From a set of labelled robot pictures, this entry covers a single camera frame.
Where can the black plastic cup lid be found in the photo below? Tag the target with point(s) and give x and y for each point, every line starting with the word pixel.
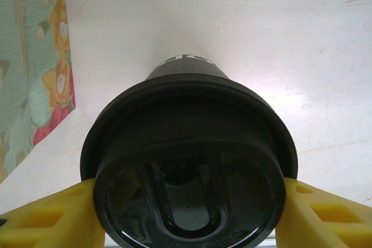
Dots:
pixel 189 132

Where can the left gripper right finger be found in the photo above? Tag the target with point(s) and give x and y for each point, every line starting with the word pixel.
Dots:
pixel 325 222

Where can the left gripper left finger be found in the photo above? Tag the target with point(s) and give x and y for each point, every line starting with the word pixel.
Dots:
pixel 43 222

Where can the printed paper gift bag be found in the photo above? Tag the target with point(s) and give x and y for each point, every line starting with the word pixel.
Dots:
pixel 23 56

